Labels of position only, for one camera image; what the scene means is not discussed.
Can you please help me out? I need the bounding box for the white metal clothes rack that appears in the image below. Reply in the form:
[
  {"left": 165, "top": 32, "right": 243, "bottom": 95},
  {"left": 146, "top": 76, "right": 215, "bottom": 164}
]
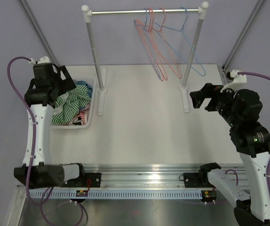
[{"left": 81, "top": 1, "right": 209, "bottom": 116}]

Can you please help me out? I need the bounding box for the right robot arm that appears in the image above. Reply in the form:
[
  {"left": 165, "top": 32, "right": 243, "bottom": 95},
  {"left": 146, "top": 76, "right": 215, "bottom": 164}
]
[{"left": 190, "top": 83, "right": 270, "bottom": 226}]

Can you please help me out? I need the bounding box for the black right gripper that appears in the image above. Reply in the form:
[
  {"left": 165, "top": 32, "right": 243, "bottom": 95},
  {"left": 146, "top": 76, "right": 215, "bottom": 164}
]
[{"left": 190, "top": 83, "right": 240, "bottom": 128}]

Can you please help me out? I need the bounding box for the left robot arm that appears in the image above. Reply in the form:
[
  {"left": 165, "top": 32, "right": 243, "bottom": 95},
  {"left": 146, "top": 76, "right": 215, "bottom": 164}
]
[{"left": 14, "top": 63, "right": 87, "bottom": 189}]

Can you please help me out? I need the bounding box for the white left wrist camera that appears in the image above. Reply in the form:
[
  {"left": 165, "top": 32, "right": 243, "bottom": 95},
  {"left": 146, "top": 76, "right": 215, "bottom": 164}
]
[{"left": 29, "top": 56, "right": 51, "bottom": 65}]

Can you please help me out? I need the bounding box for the green white striped tank top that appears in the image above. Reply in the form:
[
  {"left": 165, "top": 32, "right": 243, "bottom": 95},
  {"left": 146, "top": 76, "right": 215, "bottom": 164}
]
[{"left": 51, "top": 85, "right": 92, "bottom": 126}]

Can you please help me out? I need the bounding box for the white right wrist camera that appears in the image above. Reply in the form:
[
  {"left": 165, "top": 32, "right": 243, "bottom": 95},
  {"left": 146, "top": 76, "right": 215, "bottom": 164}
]
[{"left": 220, "top": 70, "right": 247, "bottom": 93}]

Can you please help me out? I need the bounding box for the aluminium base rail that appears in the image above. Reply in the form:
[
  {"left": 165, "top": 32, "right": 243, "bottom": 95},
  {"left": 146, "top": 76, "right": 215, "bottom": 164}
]
[{"left": 17, "top": 163, "right": 248, "bottom": 200}]

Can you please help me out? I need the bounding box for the white plastic basket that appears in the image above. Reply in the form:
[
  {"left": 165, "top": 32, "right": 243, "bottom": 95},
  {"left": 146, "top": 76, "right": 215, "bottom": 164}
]
[{"left": 51, "top": 78, "right": 96, "bottom": 129}]

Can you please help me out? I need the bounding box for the red white striped tank top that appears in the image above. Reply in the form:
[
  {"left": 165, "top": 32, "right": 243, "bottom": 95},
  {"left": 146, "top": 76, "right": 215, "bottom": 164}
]
[{"left": 68, "top": 111, "right": 89, "bottom": 126}]

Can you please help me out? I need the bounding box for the blue wire hanger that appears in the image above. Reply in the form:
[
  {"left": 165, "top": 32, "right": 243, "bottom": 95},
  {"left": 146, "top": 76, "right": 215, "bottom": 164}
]
[
  {"left": 164, "top": 7, "right": 206, "bottom": 77},
  {"left": 134, "top": 8, "right": 163, "bottom": 81}
]

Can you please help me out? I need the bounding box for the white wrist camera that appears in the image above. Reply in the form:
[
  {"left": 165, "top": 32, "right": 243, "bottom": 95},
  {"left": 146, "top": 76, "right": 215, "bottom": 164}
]
[
  {"left": 220, "top": 70, "right": 247, "bottom": 93},
  {"left": 29, "top": 56, "right": 51, "bottom": 65}
]

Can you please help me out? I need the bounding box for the blue tank top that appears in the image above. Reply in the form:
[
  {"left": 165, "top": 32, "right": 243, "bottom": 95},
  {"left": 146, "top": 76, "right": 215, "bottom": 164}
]
[{"left": 75, "top": 81, "right": 93, "bottom": 98}]

